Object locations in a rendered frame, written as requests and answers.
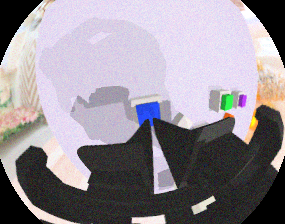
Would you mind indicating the blue button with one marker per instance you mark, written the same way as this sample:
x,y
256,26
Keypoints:
x,y
146,107

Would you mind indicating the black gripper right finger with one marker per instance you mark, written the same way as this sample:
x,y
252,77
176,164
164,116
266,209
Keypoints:
x,y
181,145

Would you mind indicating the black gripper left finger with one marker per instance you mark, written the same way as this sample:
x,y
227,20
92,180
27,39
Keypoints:
x,y
134,155

